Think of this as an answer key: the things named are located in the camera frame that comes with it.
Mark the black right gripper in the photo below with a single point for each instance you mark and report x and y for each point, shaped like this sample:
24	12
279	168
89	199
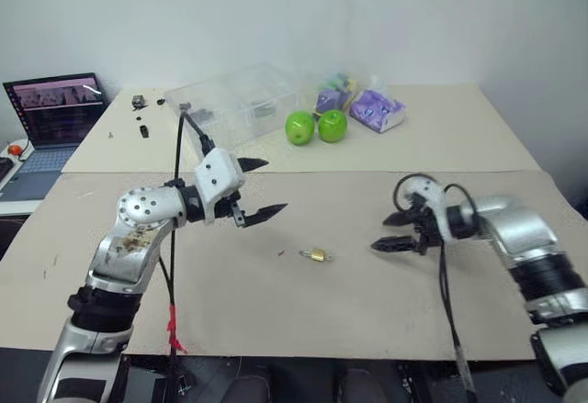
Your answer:
426	231

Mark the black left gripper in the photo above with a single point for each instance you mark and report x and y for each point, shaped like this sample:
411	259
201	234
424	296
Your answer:
225	208

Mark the small brass padlock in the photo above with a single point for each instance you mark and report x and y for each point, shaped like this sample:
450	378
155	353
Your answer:
318	254

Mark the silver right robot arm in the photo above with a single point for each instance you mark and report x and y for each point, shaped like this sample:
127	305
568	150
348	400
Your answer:
519	233

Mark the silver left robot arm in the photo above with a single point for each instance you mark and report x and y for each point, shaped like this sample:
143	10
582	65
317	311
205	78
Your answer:
138	247

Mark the green toy apple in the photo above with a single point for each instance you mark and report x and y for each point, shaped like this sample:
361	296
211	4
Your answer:
299	127
332	126

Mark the grey metal part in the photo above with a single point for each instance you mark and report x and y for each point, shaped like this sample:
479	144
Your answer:
264	111

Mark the clear plastic compartment box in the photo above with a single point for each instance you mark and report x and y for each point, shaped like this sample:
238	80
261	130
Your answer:
239	95

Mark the beige table cover sheet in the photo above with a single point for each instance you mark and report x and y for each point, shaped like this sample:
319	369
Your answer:
436	137
285	306

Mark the clear bag of colourful items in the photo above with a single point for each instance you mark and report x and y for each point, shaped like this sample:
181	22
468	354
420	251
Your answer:
333	93

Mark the purple tissue pack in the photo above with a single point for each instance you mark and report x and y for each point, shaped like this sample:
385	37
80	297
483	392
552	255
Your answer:
376	109

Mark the small black block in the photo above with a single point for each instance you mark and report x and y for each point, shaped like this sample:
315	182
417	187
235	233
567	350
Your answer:
144	131

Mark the tiny black piece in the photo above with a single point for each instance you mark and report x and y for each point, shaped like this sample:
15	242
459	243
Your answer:
161	100

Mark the small black metal clip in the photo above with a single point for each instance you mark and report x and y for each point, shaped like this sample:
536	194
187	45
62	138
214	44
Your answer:
139	102

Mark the dark rounded shape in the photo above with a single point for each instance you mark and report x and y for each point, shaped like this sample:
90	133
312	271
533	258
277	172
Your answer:
250	389

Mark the open grey laptop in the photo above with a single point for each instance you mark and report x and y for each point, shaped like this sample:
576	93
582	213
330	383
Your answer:
57	109

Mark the small orange object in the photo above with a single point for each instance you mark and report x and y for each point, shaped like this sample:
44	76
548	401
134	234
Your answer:
15	150

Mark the black device on desk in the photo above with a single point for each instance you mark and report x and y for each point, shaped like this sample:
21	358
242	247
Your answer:
4	169

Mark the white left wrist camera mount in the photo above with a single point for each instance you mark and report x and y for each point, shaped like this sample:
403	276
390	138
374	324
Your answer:
218	171

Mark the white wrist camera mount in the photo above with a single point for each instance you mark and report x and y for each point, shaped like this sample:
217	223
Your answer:
218	171
434	201

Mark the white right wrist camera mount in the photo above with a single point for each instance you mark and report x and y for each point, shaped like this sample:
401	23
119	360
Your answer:
434	201

